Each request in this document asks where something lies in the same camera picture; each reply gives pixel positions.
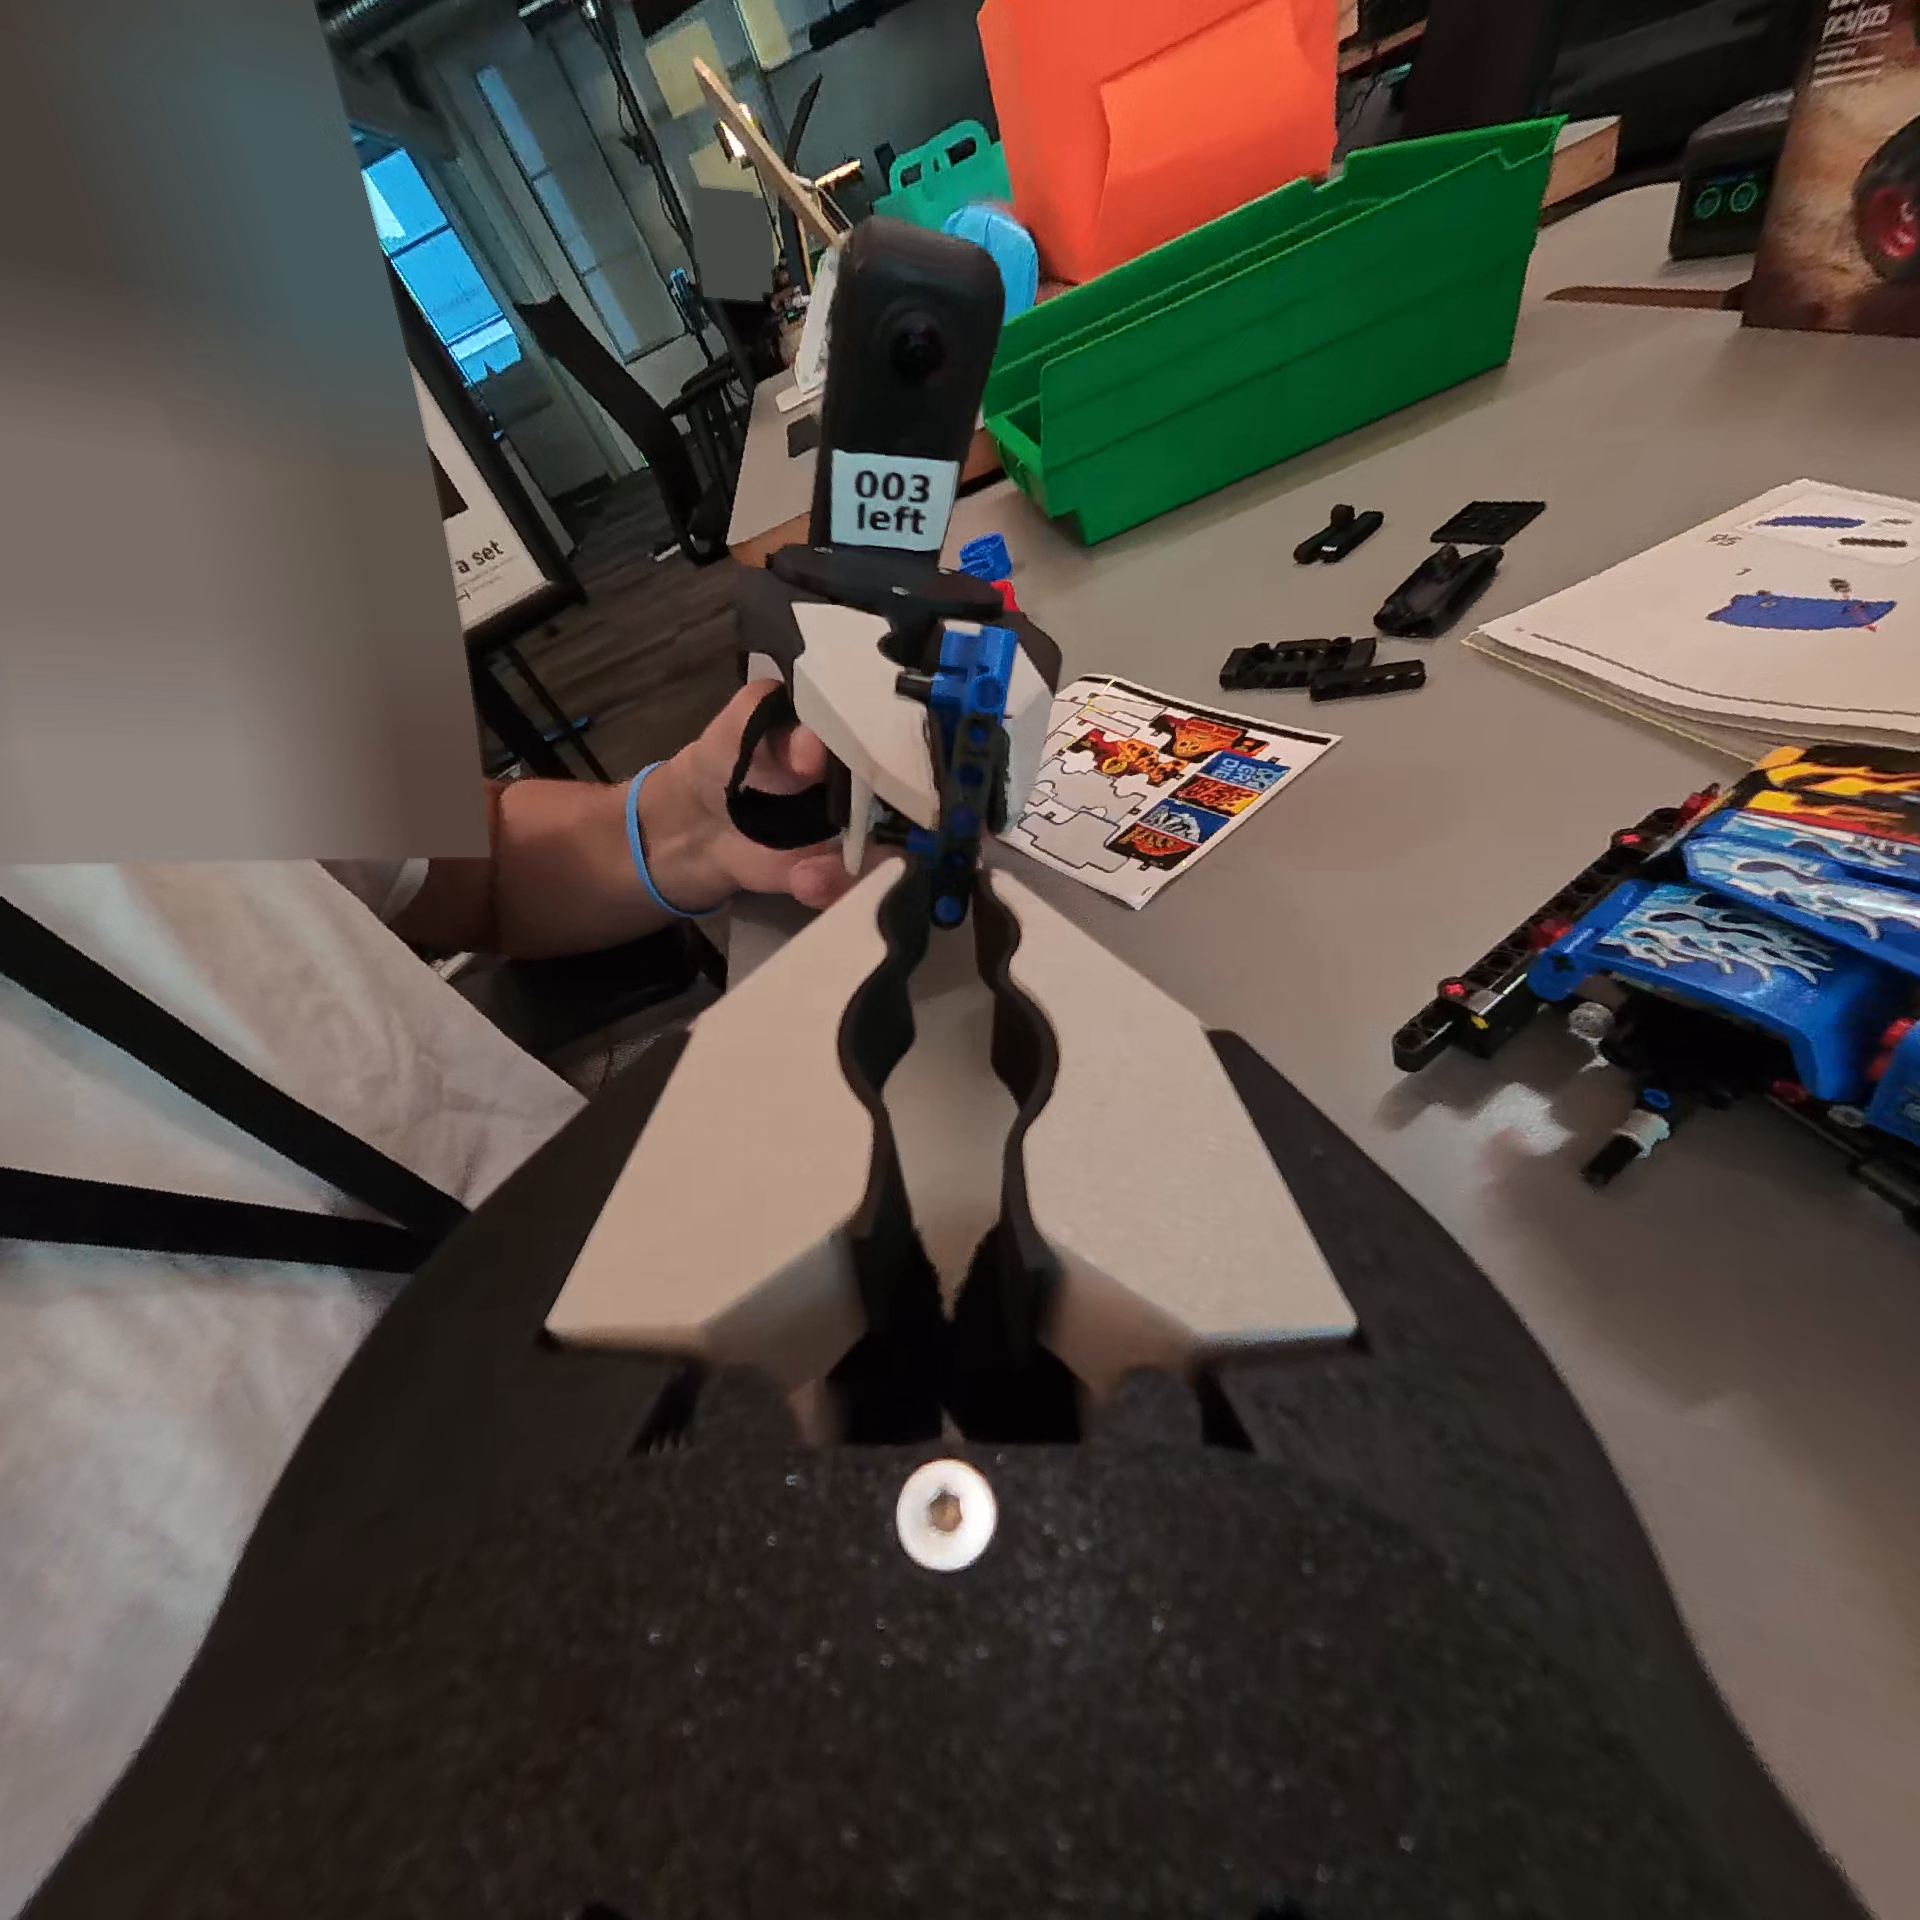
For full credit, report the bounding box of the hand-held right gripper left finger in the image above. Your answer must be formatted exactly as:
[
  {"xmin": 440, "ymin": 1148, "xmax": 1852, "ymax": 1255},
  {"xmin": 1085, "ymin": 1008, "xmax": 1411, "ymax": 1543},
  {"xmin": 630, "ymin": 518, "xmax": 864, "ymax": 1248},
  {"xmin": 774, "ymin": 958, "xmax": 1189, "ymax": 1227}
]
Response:
[{"xmin": 545, "ymin": 854, "xmax": 921, "ymax": 1444}]

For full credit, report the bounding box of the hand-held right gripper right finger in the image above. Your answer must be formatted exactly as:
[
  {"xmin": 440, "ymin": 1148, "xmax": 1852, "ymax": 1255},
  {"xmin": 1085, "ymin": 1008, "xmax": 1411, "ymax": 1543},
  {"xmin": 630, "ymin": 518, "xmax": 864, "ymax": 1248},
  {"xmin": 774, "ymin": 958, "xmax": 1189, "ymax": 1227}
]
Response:
[{"xmin": 972, "ymin": 867, "xmax": 1365, "ymax": 1413}]

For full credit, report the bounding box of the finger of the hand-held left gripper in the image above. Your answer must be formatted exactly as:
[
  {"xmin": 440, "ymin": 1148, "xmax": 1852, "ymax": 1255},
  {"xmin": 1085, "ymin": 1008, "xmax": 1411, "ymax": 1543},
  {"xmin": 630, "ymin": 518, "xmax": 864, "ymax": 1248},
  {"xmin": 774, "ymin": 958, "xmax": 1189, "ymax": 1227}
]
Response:
[
  {"xmin": 786, "ymin": 604, "xmax": 942, "ymax": 876},
  {"xmin": 995, "ymin": 627, "xmax": 1066, "ymax": 845}
]

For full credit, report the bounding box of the blue lego assembly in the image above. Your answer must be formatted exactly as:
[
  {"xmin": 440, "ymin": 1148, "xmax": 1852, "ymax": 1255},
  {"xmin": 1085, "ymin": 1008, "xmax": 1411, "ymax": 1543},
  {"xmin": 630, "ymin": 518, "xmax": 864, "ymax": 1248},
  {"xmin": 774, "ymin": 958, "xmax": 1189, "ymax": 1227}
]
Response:
[{"xmin": 897, "ymin": 533, "xmax": 1024, "ymax": 928}]

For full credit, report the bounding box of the flame decorated lego truck model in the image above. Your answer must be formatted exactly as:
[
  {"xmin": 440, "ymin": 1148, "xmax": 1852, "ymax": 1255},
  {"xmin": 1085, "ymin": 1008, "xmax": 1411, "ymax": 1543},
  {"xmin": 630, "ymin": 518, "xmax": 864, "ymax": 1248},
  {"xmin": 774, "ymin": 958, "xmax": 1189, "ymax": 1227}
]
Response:
[{"xmin": 1392, "ymin": 742, "xmax": 1920, "ymax": 1239}]

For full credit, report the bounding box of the person's left forearm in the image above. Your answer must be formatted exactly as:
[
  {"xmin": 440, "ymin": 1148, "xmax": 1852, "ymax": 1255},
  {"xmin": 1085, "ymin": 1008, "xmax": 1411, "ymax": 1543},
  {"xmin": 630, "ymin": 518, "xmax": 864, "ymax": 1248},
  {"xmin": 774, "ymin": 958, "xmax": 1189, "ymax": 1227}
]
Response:
[{"xmin": 486, "ymin": 772, "xmax": 677, "ymax": 963}]

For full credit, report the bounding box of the lego sticker sheet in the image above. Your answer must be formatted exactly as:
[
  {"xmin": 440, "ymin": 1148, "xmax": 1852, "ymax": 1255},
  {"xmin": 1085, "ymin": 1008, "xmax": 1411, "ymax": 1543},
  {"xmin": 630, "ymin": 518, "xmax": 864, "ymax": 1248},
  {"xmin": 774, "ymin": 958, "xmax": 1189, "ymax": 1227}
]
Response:
[{"xmin": 996, "ymin": 675, "xmax": 1341, "ymax": 912}]

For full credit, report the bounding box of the black curved lego panel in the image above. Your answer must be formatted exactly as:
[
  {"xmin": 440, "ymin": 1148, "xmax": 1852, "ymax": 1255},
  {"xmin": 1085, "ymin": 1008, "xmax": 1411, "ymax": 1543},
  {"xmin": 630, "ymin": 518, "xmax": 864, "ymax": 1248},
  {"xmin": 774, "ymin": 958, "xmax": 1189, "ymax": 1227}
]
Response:
[{"xmin": 1373, "ymin": 544, "xmax": 1508, "ymax": 637}]

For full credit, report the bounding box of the lego instruction booklet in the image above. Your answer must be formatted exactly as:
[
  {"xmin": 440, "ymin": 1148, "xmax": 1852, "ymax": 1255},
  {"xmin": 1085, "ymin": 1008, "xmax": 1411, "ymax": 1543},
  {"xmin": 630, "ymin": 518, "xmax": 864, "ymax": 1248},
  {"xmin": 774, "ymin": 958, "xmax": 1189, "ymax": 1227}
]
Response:
[{"xmin": 1464, "ymin": 479, "xmax": 1920, "ymax": 760}]

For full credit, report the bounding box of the lego set box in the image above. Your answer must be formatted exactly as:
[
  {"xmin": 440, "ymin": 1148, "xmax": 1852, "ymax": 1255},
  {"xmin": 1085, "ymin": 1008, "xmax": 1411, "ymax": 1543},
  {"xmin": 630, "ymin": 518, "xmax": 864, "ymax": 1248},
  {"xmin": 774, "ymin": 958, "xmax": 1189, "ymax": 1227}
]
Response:
[{"xmin": 1740, "ymin": 0, "xmax": 1920, "ymax": 332}]

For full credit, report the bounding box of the person's left hand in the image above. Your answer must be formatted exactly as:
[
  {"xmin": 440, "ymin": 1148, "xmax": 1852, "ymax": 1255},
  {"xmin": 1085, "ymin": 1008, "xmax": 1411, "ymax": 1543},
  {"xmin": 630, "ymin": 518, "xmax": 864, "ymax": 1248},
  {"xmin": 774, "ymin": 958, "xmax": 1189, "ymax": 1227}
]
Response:
[{"xmin": 660, "ymin": 680, "xmax": 905, "ymax": 917}]

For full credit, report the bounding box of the light blue plastic object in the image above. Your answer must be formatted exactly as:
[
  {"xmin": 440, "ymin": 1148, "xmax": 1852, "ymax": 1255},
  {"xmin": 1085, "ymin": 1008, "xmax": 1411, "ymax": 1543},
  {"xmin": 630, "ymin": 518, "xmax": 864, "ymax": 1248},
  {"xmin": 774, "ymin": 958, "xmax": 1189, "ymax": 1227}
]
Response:
[{"xmin": 942, "ymin": 202, "xmax": 1040, "ymax": 319}]

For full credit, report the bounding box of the mint green plastic holder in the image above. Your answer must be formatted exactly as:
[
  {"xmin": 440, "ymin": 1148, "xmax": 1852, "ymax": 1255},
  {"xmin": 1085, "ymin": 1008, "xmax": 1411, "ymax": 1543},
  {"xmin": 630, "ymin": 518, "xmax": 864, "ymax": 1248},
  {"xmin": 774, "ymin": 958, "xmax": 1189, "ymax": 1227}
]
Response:
[{"xmin": 873, "ymin": 118, "xmax": 1011, "ymax": 226}]

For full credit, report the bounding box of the blue wristband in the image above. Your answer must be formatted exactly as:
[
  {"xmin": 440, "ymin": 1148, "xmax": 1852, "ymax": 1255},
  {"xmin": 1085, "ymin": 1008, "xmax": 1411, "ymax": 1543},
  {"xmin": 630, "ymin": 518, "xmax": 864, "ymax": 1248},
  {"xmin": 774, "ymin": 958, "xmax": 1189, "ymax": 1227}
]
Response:
[{"xmin": 624, "ymin": 758, "xmax": 724, "ymax": 922}]

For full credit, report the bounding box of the black office chair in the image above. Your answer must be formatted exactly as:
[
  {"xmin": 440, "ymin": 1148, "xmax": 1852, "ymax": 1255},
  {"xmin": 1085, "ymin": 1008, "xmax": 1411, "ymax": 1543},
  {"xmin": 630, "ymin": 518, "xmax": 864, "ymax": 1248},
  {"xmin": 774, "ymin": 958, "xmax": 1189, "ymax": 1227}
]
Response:
[{"xmin": 516, "ymin": 292, "xmax": 746, "ymax": 570}]

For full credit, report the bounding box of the orange plastic bin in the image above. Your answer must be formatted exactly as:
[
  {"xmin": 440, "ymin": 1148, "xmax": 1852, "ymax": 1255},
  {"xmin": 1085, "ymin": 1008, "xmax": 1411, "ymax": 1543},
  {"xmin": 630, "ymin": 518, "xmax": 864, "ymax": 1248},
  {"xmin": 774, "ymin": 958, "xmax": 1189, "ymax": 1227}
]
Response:
[{"xmin": 979, "ymin": 0, "xmax": 1341, "ymax": 288}]

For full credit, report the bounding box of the green plastic bin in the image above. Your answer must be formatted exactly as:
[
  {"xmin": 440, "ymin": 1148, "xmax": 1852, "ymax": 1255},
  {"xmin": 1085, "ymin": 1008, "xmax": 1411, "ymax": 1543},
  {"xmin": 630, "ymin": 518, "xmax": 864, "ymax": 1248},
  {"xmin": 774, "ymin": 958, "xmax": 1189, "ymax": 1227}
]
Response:
[{"xmin": 982, "ymin": 116, "xmax": 1569, "ymax": 547}]

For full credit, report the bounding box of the framed marker sign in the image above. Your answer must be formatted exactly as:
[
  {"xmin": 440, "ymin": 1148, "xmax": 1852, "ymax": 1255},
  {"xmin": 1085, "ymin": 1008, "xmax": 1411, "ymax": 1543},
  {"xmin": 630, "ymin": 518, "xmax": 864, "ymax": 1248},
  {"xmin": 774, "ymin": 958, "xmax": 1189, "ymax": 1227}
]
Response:
[{"xmin": 402, "ymin": 359, "xmax": 589, "ymax": 648}]

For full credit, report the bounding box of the person's white shirt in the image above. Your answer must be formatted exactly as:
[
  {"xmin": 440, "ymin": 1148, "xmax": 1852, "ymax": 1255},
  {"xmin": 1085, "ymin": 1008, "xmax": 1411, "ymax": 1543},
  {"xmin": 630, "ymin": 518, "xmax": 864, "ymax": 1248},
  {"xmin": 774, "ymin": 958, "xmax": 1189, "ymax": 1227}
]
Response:
[{"xmin": 0, "ymin": 858, "xmax": 589, "ymax": 1863}]

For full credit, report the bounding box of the black device with green display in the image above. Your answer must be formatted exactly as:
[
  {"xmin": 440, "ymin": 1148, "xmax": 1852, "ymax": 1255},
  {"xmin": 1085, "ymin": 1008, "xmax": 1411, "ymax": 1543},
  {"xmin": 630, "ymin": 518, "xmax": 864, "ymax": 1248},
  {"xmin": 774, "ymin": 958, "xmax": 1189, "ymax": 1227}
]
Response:
[{"xmin": 1668, "ymin": 93, "xmax": 1796, "ymax": 261}]

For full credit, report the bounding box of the black shoulder strap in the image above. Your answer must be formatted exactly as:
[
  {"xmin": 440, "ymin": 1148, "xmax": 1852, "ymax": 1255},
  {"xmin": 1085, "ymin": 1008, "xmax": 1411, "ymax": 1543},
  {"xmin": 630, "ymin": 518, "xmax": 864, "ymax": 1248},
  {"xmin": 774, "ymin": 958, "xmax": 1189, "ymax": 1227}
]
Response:
[{"xmin": 0, "ymin": 896, "xmax": 470, "ymax": 1278}]

